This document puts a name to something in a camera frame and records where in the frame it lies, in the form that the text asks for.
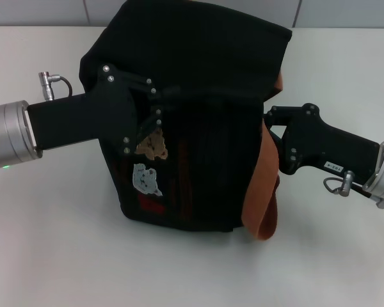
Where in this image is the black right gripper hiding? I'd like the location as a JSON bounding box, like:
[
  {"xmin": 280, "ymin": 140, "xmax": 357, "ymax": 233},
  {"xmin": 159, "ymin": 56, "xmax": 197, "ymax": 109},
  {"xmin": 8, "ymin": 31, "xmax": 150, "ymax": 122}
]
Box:
[{"xmin": 264, "ymin": 102, "xmax": 381, "ymax": 185}]

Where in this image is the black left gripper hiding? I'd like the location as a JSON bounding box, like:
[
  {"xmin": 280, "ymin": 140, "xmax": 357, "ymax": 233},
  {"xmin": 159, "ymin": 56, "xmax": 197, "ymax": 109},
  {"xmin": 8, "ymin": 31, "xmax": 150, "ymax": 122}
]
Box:
[{"xmin": 27, "ymin": 64, "xmax": 182, "ymax": 158}]

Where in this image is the black food bag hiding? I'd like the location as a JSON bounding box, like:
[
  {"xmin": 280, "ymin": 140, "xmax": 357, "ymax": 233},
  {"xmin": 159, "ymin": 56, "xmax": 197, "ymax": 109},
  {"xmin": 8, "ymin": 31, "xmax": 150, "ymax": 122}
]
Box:
[{"xmin": 78, "ymin": 0, "xmax": 293, "ymax": 242}]

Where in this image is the right gripper cable, silver plug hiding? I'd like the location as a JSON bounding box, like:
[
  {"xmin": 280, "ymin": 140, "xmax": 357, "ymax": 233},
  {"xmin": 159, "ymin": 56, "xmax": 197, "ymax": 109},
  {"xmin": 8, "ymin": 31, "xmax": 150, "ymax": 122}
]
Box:
[{"xmin": 323, "ymin": 169, "xmax": 374, "ymax": 200}]

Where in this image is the gripper cable, silver plug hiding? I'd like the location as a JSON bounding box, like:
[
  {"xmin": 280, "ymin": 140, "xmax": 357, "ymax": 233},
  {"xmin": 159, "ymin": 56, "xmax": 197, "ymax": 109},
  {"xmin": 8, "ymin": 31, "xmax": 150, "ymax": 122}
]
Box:
[
  {"xmin": 323, "ymin": 169, "xmax": 374, "ymax": 200},
  {"xmin": 38, "ymin": 72, "xmax": 73, "ymax": 102}
]

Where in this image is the left gripper cable, silver plug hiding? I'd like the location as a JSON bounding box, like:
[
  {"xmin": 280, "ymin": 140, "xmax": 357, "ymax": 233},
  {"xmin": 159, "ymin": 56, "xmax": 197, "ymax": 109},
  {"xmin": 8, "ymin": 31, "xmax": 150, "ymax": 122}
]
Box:
[{"xmin": 38, "ymin": 72, "xmax": 73, "ymax": 102}]

